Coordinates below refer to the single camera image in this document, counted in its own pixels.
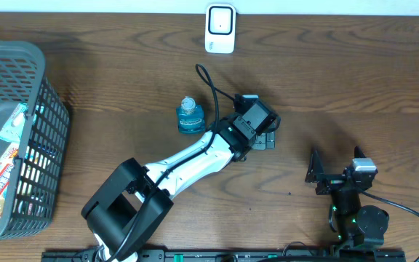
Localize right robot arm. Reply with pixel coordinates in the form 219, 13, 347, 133
305, 146, 389, 256

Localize white barcode scanner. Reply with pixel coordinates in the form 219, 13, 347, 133
204, 4, 236, 54

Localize grey plastic mesh basket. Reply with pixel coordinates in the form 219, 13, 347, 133
0, 41, 71, 240

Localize green wet wipes pack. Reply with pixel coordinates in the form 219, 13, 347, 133
0, 103, 28, 143

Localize teal mouthwash bottle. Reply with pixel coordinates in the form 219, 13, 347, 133
176, 97, 206, 134

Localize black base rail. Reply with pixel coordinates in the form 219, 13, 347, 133
41, 248, 407, 262

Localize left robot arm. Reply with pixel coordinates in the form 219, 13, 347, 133
81, 95, 280, 261

